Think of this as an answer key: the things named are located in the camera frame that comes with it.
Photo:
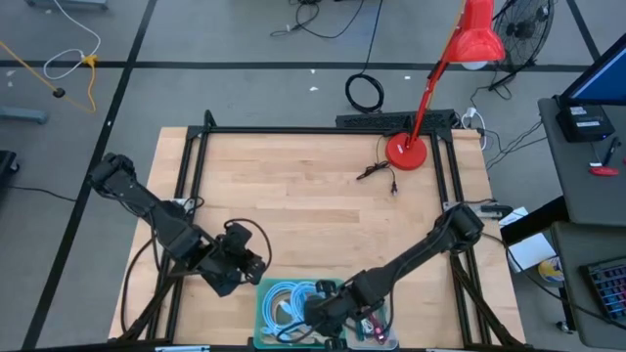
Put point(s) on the keyboard with coloured keys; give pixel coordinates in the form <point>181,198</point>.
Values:
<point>609,288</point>

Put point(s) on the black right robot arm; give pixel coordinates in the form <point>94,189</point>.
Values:
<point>415,254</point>

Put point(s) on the red desk lamp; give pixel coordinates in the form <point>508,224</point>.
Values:
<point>406,154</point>

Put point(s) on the small green object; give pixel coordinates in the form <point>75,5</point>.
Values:
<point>363,330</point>

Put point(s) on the clear plastic box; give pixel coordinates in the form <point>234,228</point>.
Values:
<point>389,337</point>

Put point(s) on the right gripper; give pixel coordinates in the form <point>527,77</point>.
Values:
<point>330,308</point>

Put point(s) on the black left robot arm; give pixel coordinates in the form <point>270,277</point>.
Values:
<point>166,220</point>

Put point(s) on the computer monitor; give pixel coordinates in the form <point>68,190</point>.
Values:
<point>601,78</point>

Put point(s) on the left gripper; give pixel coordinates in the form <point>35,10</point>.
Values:
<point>232,254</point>

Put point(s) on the white sheet of paper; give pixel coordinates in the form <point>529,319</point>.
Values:
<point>530,251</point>

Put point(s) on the black floor fan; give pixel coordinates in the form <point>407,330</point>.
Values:
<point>523,29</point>

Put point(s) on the green plastic bin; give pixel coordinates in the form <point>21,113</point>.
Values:
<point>259,313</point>

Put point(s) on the round yellow blue item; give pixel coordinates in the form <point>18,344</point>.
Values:
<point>551,270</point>

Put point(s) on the red flat desk item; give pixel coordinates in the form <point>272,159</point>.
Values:
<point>604,171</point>

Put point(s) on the grey desk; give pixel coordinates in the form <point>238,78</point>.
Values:
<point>577,186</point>

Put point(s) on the small pink object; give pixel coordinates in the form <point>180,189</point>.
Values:
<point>379,330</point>

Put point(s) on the white power adapter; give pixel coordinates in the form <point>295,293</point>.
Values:
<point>470,113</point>

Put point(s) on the small black computer box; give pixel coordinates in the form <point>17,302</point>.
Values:
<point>584,122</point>

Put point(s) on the black aluminium table frame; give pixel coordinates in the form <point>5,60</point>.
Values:
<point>318,130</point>

